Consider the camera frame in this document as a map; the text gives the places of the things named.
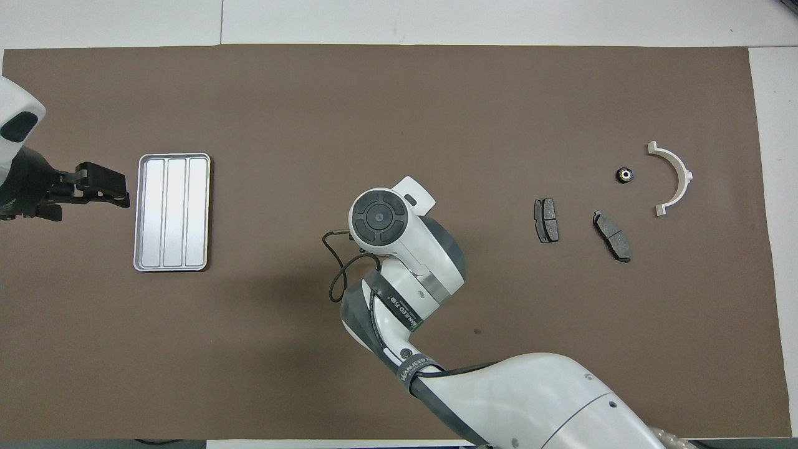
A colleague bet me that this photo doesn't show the silver metal tray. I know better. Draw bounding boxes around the silver metal tray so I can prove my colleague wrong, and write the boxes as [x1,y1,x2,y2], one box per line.
[133,153,211,273]

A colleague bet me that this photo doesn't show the brown table mat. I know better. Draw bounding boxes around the brown table mat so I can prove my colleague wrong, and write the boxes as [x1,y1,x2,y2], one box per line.
[0,44,792,440]

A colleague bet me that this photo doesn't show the short dark grey brake pad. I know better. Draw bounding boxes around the short dark grey brake pad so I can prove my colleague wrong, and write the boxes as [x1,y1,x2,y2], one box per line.
[533,198,560,244]

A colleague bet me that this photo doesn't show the white semicircular plastic bracket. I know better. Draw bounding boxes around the white semicircular plastic bracket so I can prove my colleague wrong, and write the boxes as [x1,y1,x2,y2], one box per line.
[647,142,694,217]

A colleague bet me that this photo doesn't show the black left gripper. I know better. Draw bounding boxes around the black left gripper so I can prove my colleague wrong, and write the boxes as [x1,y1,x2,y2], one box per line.
[0,150,130,223]

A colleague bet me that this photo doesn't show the long dark grey brake pad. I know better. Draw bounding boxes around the long dark grey brake pad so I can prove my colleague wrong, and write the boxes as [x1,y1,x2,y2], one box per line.
[592,211,632,263]

